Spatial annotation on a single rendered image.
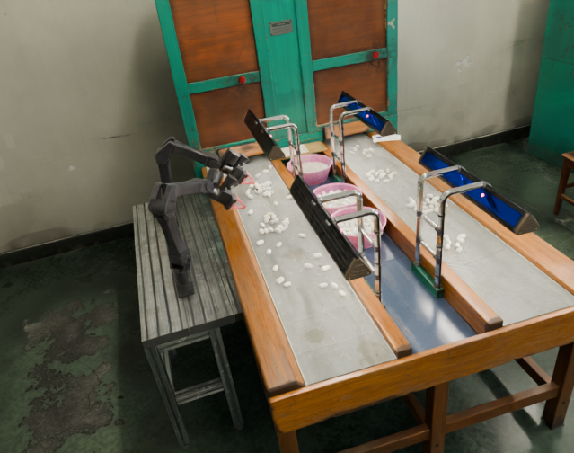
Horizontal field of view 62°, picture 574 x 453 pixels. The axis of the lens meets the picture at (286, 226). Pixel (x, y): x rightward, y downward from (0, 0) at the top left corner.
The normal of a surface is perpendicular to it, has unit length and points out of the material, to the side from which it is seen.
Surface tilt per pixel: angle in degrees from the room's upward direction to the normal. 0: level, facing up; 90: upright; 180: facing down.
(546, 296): 0
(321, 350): 0
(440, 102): 90
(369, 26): 90
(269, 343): 0
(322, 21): 90
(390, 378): 90
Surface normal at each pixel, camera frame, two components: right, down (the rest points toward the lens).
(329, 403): 0.26, 0.47
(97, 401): -0.11, -0.85
